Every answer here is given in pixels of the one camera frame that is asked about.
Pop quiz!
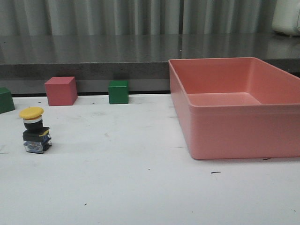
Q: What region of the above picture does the yellow push button switch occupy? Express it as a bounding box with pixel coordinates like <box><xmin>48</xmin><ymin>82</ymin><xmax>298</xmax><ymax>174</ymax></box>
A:
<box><xmin>19</xmin><ymin>107</ymin><xmax>52</xmax><ymax>154</ymax></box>

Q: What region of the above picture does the green cube right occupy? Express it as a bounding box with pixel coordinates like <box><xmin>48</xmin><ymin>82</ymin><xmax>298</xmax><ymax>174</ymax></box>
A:
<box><xmin>108</xmin><ymin>80</ymin><xmax>129</xmax><ymax>104</ymax></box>

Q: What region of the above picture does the green cube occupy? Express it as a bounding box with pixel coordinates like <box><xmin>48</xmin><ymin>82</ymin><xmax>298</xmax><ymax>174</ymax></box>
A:
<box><xmin>108</xmin><ymin>80</ymin><xmax>129</xmax><ymax>104</ymax></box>
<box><xmin>0</xmin><ymin>87</ymin><xmax>15</xmax><ymax>113</ymax></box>

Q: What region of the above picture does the pink plastic bin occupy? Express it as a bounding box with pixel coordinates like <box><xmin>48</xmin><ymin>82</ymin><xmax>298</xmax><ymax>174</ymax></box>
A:
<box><xmin>169</xmin><ymin>57</ymin><xmax>300</xmax><ymax>159</ymax></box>

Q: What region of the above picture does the pink cube at back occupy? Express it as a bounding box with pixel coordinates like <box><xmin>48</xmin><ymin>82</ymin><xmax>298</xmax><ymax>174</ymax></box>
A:
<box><xmin>45</xmin><ymin>76</ymin><xmax>78</xmax><ymax>106</ymax></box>

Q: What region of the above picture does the grey stone counter shelf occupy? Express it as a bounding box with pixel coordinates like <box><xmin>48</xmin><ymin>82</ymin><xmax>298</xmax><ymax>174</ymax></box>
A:
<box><xmin>0</xmin><ymin>33</ymin><xmax>300</xmax><ymax>96</ymax></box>

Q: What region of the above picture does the green cube left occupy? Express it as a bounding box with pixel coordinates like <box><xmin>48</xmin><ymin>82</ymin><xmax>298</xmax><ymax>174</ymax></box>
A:
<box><xmin>0</xmin><ymin>87</ymin><xmax>15</xmax><ymax>113</ymax></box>

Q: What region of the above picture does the grey pleated curtain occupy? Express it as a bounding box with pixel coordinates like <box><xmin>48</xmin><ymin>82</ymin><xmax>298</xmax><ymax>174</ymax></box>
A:
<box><xmin>0</xmin><ymin>0</ymin><xmax>276</xmax><ymax>36</ymax></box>

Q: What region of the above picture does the white appliance on counter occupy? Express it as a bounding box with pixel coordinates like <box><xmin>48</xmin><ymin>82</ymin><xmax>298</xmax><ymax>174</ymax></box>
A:
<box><xmin>271</xmin><ymin>0</ymin><xmax>300</xmax><ymax>36</ymax></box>

